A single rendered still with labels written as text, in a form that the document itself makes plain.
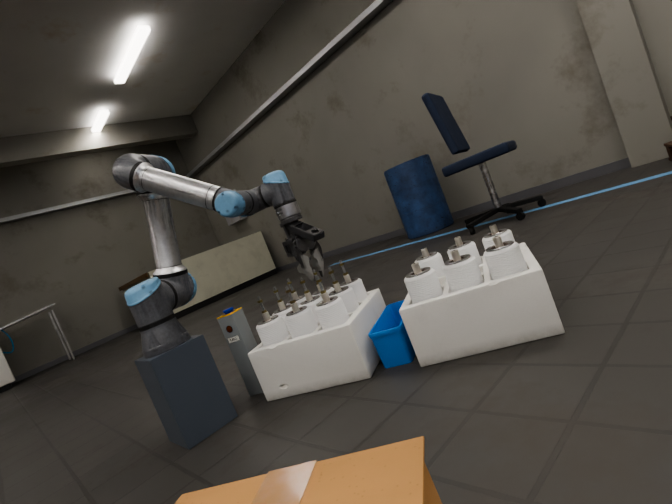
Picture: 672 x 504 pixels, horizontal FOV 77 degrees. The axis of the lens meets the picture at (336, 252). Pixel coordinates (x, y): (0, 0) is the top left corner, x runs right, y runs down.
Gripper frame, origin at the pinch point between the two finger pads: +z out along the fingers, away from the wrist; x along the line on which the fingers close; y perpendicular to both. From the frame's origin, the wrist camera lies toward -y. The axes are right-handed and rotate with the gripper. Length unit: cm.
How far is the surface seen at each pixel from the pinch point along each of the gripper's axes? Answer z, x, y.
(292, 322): 11.4, 10.3, 8.6
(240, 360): 20.4, 20.7, 36.9
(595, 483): 34, 22, -80
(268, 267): 19, -265, 531
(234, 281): 18, -197, 527
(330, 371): 29.2, 8.8, 0.5
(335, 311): 12.4, 1.5, -3.8
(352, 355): 26.0, 4.2, -7.4
